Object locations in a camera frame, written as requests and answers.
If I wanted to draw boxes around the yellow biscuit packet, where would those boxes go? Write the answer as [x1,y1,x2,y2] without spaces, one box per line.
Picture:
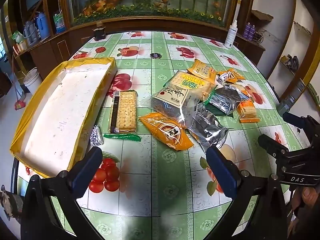
[187,59,217,83]

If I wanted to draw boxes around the dark green packet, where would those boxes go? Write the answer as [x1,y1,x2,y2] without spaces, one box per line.
[205,101,235,117]

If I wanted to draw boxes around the brown cardboard piece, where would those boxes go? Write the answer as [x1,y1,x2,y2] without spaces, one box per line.
[251,9,273,22]

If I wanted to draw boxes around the orange cracker packet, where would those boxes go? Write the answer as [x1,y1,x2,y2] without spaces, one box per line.
[236,99,259,123]

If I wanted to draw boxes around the dark grey bundle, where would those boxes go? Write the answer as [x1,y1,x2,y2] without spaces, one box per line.
[280,54,299,70]

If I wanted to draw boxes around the artificial flower display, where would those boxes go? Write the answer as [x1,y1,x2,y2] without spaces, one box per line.
[66,0,240,28]

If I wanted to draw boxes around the person's right hand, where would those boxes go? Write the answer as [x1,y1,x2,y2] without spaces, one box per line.
[292,186,320,220]

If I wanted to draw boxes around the grey ribbed metal object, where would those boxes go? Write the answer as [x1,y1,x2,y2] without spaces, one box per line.
[277,79,304,115]

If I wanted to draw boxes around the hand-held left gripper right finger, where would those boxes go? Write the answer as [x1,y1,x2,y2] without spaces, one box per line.
[197,146,295,240]

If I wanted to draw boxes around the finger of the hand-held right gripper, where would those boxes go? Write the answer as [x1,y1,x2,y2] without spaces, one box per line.
[257,134,292,162]
[282,112,309,132]

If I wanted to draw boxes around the fruit print tablecloth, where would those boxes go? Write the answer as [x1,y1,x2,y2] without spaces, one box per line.
[11,30,310,240]

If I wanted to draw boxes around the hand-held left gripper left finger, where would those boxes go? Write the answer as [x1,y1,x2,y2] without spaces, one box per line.
[21,146,110,240]

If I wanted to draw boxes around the green white bag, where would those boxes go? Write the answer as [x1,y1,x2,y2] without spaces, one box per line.
[11,31,25,44]

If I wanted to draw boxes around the white foam box yellow tape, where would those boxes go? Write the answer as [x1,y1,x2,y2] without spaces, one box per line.
[10,57,118,178]

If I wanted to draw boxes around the tangled cables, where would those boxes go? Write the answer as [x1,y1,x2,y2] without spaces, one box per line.
[254,30,267,44]

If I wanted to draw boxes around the wooden display cabinet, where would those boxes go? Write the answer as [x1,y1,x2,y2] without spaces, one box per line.
[5,0,267,67]

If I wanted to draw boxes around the long green wrapper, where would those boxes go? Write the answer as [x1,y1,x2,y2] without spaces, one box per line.
[103,133,142,142]

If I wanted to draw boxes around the small red white boxes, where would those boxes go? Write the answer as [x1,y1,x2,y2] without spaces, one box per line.
[12,41,28,54]

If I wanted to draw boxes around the blue green plastic bag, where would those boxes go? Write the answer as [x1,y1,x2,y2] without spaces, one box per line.
[53,10,67,34]

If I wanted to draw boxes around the large silver foil bag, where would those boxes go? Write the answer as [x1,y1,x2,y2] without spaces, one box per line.
[180,102,229,148]

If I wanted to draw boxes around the orange snack packet round logo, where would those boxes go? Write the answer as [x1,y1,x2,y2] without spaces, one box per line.
[139,112,195,152]

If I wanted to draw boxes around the broom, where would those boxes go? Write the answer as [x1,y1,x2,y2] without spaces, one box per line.
[11,72,27,110]

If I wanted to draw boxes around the black jar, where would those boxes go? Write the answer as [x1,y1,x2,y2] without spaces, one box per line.
[93,22,107,41]

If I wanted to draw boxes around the small silver foil packet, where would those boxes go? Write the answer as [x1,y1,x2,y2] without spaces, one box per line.
[209,84,247,115]

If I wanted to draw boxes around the metal bracket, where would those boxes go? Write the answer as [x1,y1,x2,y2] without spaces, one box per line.
[0,185,23,218]

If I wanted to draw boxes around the small orange packet white logo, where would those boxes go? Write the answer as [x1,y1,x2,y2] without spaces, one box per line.
[217,69,247,84]

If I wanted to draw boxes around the blue thermos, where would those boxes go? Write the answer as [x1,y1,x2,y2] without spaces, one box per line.
[35,12,50,39]

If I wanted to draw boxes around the white spray bottle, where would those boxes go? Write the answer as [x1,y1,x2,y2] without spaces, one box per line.
[224,20,238,49]

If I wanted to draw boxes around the green edged cracker packet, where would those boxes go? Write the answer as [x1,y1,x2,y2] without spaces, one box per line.
[164,70,217,103]

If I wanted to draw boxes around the clear packet white label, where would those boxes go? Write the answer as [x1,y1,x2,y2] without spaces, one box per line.
[141,85,200,120]

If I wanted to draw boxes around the white bucket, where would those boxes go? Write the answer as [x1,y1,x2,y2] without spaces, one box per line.
[23,67,43,95]

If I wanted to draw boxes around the clear cracker packet brown stripe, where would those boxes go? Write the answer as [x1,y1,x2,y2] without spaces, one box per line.
[108,90,138,134]

